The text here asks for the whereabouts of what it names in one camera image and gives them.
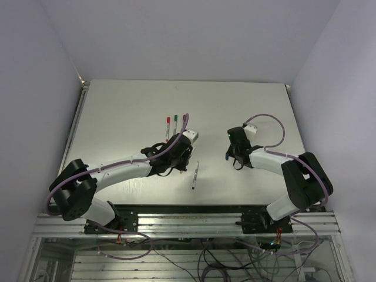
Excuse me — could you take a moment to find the blue white pen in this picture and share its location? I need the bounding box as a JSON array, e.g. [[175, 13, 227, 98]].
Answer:
[[192, 161, 199, 190]]

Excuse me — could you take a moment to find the red white pen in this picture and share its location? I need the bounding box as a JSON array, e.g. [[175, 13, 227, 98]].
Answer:
[[165, 118, 170, 142]]

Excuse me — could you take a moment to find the green white pen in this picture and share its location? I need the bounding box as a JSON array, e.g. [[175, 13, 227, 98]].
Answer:
[[173, 118, 177, 135]]

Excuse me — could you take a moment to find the magenta white pen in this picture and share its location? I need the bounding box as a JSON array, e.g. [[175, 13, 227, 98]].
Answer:
[[182, 114, 186, 128]]

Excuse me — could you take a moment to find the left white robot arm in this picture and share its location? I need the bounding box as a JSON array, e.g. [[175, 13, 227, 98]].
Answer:
[[46, 129, 199, 233]]

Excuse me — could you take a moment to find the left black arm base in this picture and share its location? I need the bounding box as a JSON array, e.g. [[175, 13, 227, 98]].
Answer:
[[83, 200, 139, 234]]

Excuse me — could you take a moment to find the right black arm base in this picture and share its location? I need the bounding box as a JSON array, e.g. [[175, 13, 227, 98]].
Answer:
[[235, 205, 293, 234]]

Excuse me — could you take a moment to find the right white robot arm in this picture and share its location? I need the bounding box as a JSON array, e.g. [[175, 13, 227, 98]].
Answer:
[[226, 126, 333, 233]]

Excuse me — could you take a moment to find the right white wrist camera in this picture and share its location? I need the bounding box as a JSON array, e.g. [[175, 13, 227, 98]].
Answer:
[[242, 123, 257, 140]]

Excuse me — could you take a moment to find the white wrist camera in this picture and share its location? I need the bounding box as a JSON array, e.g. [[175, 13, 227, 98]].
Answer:
[[242, 123, 257, 140], [183, 129, 199, 145]]

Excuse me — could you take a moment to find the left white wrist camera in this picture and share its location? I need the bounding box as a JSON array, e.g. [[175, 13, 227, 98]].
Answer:
[[183, 129, 199, 145]]

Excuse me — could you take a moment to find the aluminium frame rail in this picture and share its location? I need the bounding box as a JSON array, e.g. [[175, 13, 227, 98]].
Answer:
[[32, 212, 341, 239]]

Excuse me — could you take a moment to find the cable bundle under table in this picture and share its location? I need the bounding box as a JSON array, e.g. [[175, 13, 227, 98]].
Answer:
[[96, 231, 324, 282]]

